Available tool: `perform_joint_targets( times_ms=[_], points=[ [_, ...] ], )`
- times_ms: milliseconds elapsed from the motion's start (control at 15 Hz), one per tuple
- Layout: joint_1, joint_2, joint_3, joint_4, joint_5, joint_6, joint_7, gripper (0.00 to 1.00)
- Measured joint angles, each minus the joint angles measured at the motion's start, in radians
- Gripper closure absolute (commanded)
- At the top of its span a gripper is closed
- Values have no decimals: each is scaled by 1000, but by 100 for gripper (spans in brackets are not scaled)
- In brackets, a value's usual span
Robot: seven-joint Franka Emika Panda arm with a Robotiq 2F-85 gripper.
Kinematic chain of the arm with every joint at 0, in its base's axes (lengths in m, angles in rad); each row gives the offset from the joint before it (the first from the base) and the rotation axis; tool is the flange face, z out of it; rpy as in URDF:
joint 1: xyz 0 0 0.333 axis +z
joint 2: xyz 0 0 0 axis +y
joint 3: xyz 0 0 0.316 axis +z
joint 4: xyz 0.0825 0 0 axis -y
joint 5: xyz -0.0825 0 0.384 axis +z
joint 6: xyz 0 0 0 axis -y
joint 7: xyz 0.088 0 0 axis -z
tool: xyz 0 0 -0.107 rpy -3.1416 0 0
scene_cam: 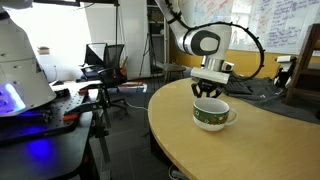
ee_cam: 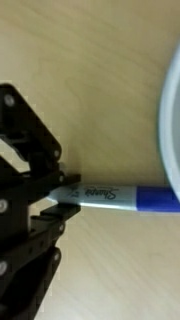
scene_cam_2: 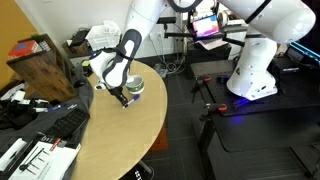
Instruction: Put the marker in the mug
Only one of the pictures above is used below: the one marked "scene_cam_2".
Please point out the brown wooden crate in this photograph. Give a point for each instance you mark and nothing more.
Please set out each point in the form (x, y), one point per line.
(78, 49)

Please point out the white printed manual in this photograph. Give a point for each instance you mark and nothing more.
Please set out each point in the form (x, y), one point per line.
(50, 160)

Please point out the black computer mouse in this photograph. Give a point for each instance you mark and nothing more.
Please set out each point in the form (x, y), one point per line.
(79, 83)

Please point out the black box yellow label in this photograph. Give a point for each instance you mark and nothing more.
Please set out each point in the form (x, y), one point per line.
(87, 64)

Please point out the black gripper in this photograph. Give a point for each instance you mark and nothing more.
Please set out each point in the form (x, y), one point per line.
(116, 92)

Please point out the red book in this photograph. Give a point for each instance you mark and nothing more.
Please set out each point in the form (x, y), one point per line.
(23, 49)

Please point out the grey cloth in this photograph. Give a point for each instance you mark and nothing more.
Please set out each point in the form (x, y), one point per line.
(80, 100)

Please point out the white flat box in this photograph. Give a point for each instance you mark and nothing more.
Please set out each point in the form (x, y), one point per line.
(11, 153)

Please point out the black table base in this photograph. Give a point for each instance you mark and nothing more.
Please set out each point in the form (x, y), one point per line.
(140, 173)

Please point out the black keyboard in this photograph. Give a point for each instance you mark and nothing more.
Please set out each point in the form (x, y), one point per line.
(68, 123)

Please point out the black gadget heap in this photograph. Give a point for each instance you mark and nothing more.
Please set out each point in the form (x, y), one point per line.
(13, 111)

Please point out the blue pen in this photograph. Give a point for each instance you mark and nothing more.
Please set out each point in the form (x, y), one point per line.
(56, 107)

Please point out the black camera on stand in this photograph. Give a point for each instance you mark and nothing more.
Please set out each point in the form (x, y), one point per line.
(166, 20)

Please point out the open laptop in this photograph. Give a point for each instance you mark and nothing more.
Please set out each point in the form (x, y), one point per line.
(206, 26)

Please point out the orange board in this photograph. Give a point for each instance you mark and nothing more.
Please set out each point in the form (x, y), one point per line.
(162, 141)

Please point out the black printed card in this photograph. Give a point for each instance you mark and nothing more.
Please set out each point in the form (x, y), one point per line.
(46, 139)

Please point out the black device blue light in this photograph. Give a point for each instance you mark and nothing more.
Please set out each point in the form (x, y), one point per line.
(300, 53)

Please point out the dark wooden shelf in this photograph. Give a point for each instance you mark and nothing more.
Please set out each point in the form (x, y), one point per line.
(43, 76)

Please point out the green white bowl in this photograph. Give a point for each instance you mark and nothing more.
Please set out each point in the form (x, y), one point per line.
(136, 87)

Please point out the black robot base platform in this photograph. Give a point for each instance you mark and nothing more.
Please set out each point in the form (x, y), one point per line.
(293, 96)

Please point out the blue capped marker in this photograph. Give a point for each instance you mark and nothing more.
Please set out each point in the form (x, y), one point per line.
(134, 98)

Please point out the white marker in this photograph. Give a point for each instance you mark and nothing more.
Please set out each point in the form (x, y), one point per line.
(40, 101)

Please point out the white grid cube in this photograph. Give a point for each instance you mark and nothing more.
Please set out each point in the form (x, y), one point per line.
(44, 46)

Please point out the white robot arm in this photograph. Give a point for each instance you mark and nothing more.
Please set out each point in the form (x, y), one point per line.
(260, 60)

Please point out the white plastic basket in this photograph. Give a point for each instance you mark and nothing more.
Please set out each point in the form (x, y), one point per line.
(100, 36)

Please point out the black box device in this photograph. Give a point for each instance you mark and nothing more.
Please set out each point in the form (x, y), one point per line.
(78, 36)

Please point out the black controller box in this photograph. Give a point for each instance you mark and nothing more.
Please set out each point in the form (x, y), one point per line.
(286, 68)

